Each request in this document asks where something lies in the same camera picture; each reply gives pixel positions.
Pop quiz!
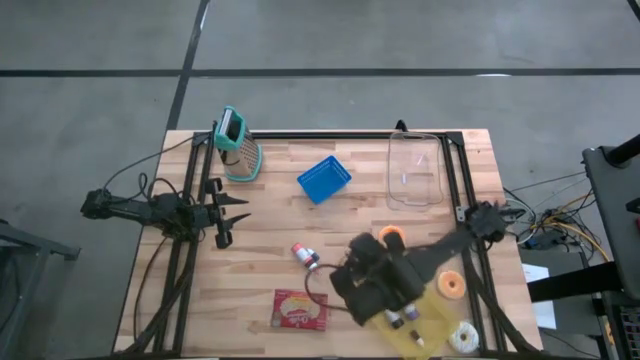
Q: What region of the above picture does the black metal rig frame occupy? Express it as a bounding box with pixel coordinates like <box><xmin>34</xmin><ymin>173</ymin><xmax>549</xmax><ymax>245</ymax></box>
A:
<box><xmin>113</xmin><ymin>130</ymin><xmax>544</xmax><ymax>360</ymax></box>

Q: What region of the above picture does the blue plastic basket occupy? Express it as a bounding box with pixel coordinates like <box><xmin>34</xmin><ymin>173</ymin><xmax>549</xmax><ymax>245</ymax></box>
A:
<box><xmin>296</xmin><ymin>154</ymin><xmax>353</xmax><ymax>206</ymax></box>

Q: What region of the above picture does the clear plastic container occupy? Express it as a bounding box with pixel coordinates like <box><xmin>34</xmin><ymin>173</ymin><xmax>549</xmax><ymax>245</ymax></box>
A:
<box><xmin>387</xmin><ymin>130</ymin><xmax>445</xmax><ymax>212</ymax></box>

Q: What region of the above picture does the white paper sheet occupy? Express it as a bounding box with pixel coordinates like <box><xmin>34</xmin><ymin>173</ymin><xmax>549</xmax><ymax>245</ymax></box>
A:
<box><xmin>521</xmin><ymin>263</ymin><xmax>557</xmax><ymax>330</ymax></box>

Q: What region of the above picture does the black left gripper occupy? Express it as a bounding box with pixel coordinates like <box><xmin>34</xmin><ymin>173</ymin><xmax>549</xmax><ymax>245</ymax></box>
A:
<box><xmin>192</xmin><ymin>178</ymin><xmax>252</xmax><ymax>250</ymax></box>

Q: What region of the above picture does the black stand bar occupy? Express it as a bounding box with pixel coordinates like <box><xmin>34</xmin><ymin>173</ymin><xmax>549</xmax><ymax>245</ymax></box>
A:
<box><xmin>527</xmin><ymin>260</ymin><xmax>624</xmax><ymax>304</ymax></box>

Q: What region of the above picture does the white frosted toy donut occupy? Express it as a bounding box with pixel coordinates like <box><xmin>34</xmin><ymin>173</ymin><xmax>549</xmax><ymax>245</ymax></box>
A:
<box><xmin>448</xmin><ymin>320</ymin><xmax>480</xmax><ymax>354</ymax></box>

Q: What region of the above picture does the black food colouring bottle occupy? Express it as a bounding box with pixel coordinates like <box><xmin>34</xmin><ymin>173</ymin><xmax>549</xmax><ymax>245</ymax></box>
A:
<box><xmin>383</xmin><ymin>309</ymin><xmax>405</xmax><ymax>331</ymax></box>

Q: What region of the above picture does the orange toy donut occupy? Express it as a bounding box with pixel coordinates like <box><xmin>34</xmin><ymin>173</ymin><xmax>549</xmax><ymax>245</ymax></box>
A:
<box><xmin>437</xmin><ymin>270</ymin><xmax>467</xmax><ymax>301</ymax></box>
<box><xmin>378</xmin><ymin>224</ymin><xmax>407</xmax><ymax>242</ymax></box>

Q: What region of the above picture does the yellow translucent tray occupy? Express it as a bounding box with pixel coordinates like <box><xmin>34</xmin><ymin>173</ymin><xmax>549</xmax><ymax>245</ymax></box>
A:
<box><xmin>369</xmin><ymin>279</ymin><xmax>454</xmax><ymax>360</ymax></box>

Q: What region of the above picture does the red food colouring bottle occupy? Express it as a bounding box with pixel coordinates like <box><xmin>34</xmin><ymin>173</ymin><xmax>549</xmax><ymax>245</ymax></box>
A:
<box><xmin>291</xmin><ymin>242</ymin><xmax>322</xmax><ymax>274</ymax></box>

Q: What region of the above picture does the teal metal box grater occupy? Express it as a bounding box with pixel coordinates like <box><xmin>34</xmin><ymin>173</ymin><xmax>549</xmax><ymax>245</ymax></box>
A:
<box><xmin>213</xmin><ymin>105</ymin><xmax>264</xmax><ymax>183</ymax></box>

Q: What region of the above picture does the red snack packet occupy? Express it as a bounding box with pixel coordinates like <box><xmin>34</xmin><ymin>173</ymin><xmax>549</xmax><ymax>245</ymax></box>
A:
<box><xmin>270</xmin><ymin>288</ymin><xmax>330</xmax><ymax>332</ymax></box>

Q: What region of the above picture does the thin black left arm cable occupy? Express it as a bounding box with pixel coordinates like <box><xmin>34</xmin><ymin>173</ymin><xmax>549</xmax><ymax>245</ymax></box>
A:
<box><xmin>102</xmin><ymin>134</ymin><xmax>201</xmax><ymax>194</ymax></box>

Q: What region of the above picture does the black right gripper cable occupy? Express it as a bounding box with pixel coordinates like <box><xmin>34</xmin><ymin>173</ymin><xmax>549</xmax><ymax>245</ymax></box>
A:
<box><xmin>304</xmin><ymin>263</ymin><xmax>351</xmax><ymax>314</ymax></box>

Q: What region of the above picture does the grey metal stand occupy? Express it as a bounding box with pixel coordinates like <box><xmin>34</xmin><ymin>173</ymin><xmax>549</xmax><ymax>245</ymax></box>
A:
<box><xmin>0</xmin><ymin>218</ymin><xmax>81</xmax><ymax>360</ymax></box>

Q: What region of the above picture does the dark grey equipment case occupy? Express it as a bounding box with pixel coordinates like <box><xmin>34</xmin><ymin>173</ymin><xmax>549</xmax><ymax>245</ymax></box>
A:
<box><xmin>582</xmin><ymin>144</ymin><xmax>640</xmax><ymax>301</ymax></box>

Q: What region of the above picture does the yellow cable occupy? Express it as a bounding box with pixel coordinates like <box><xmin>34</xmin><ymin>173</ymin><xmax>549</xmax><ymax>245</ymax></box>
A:
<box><xmin>547</xmin><ymin>192</ymin><xmax>612</xmax><ymax>262</ymax></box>

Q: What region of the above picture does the black pole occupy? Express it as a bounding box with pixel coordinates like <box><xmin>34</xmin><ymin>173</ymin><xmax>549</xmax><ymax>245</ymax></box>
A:
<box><xmin>605</xmin><ymin>133</ymin><xmax>640</xmax><ymax>167</ymax></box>

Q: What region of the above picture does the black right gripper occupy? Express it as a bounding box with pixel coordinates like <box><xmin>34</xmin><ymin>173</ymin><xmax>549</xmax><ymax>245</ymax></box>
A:
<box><xmin>328</xmin><ymin>264</ymin><xmax>427</xmax><ymax>327</ymax></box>

